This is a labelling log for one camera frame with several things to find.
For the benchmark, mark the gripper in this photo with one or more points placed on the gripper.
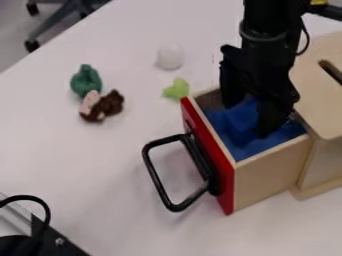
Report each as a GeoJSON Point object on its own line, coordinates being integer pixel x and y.
{"type": "Point", "coordinates": [262, 70]}

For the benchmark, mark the blue square block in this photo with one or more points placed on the blue square block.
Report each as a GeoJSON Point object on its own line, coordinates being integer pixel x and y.
{"type": "Point", "coordinates": [242, 125]}

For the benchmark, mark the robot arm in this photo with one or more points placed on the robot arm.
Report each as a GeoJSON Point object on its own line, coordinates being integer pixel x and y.
{"type": "Point", "coordinates": [269, 15]}

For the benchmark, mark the drawer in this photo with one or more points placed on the drawer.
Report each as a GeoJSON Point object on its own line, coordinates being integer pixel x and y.
{"type": "Point", "coordinates": [231, 146]}

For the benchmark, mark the white ball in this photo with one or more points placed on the white ball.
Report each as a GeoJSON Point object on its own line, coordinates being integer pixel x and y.
{"type": "Point", "coordinates": [170, 56]}

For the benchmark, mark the cabinet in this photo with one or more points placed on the cabinet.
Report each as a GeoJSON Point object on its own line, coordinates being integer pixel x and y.
{"type": "Point", "coordinates": [323, 110]}

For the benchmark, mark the light green toy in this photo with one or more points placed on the light green toy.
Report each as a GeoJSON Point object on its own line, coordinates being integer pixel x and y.
{"type": "Point", "coordinates": [177, 89]}

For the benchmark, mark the brown plush toy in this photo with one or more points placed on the brown plush toy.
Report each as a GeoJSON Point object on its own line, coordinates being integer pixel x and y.
{"type": "Point", "coordinates": [101, 106]}

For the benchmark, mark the dark green plush toy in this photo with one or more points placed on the dark green plush toy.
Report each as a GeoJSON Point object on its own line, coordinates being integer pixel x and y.
{"type": "Point", "coordinates": [85, 81]}

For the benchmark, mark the office chair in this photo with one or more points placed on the office chair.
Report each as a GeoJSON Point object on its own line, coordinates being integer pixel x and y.
{"type": "Point", "coordinates": [53, 16]}

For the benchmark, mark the black bag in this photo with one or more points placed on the black bag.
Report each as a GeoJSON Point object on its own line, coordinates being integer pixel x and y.
{"type": "Point", "coordinates": [31, 233]}

